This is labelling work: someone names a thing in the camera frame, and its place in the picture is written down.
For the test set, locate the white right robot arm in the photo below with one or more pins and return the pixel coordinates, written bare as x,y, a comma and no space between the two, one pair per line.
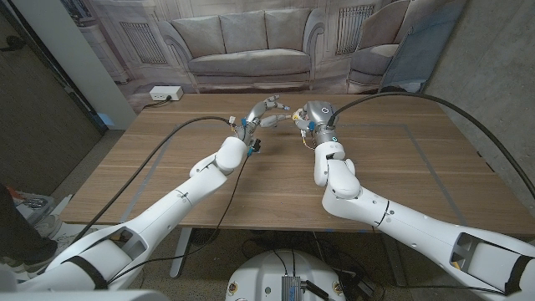
418,234

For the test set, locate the white power outlet box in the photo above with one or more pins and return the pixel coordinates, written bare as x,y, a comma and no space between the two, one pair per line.
166,93

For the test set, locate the person's dark trouser leg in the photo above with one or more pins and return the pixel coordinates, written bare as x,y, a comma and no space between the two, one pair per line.
16,238

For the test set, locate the clear box of clutter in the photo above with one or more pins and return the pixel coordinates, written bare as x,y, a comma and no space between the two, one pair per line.
33,205

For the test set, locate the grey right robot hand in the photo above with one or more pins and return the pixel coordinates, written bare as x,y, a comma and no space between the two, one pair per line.
322,117

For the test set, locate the white table leg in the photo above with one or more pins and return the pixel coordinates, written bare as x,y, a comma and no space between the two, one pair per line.
180,255

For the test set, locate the white robot torso rim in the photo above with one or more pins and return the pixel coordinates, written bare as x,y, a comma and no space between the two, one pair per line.
83,296

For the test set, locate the white sneaker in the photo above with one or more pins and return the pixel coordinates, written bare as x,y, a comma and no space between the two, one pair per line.
69,239
47,226

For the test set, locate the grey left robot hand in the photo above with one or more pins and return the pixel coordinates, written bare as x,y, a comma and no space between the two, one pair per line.
255,117

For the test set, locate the grey finned metal box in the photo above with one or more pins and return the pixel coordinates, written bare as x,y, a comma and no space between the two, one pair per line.
291,288

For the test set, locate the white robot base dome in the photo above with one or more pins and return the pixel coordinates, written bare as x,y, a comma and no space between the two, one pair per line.
259,271

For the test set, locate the printed sofa backdrop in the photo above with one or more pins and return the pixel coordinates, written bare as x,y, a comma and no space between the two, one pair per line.
251,42

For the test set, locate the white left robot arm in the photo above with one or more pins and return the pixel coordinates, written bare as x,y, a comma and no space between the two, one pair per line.
167,209

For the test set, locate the grey table leg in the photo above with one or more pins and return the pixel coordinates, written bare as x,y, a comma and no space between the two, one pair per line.
396,267

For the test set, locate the black round floor foot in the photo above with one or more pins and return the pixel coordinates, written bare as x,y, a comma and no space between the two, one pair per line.
205,236

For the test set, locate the blue grey leaning panel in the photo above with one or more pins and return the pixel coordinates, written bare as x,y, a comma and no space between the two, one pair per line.
422,50

